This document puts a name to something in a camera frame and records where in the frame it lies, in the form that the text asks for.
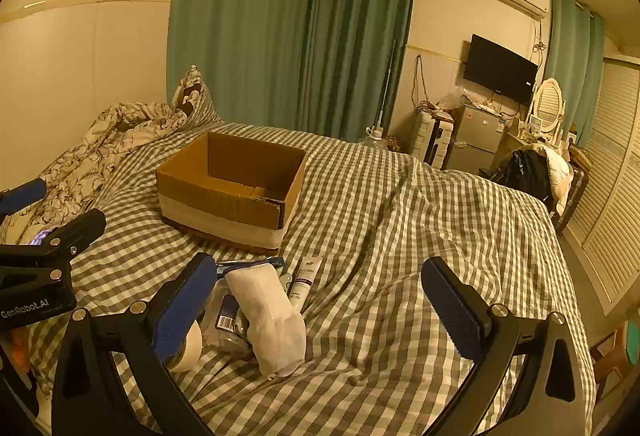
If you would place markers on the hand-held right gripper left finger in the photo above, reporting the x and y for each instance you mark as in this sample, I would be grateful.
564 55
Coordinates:
182 311

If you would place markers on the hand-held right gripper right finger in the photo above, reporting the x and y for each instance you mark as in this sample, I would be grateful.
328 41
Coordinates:
455 311

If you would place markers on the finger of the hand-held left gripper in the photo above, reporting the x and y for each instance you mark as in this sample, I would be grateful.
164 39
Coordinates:
80 228
22 197

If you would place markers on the clear plastic package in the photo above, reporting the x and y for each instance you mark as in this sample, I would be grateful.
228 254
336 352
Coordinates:
220 316

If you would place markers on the beige tape roll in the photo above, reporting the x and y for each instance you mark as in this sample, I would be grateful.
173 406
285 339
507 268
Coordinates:
190 351

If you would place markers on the white sock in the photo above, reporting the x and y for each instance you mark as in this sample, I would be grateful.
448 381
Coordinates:
270 311

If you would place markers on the blue packet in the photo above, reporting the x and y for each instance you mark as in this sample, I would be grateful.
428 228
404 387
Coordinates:
260 262

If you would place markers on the cardboard box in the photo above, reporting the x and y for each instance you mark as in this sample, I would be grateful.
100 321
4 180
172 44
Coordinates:
220 211

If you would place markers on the white purple cream tube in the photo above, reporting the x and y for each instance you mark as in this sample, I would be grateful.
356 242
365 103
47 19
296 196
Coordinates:
305 281

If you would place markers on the floral quilt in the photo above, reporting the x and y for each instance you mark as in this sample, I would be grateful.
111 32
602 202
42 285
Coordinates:
100 151

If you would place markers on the green checkered bedsheet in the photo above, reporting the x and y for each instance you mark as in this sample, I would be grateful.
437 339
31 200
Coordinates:
400 241

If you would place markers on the brown suitcase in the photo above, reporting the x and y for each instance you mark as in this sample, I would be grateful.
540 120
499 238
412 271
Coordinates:
572 196

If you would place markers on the wooden stool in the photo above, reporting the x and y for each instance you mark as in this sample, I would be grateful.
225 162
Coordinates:
612 361

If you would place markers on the white coat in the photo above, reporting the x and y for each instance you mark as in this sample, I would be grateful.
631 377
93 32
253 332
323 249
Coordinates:
559 176

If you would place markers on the white ribbed suitcase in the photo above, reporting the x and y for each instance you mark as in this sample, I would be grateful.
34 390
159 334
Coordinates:
432 141

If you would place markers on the silver mini fridge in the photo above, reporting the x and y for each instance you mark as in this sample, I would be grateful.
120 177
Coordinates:
480 136

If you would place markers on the checkered floral pillow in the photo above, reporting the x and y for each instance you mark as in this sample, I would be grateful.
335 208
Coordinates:
192 91

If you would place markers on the clear water jug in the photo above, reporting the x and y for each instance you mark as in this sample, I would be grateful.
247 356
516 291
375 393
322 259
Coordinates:
375 136

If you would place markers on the louvered wardrobe doors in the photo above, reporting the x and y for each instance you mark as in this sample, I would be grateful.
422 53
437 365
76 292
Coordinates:
610 176

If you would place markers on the white oval vanity mirror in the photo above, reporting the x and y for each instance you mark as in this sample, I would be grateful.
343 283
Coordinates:
548 104

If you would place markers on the white pole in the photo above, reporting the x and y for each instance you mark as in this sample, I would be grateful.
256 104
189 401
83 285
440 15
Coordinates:
387 86

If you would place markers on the light green window curtain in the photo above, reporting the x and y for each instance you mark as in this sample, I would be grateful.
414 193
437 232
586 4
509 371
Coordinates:
575 61

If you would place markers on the black wall television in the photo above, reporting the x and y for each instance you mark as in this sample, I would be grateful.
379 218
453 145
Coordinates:
500 69

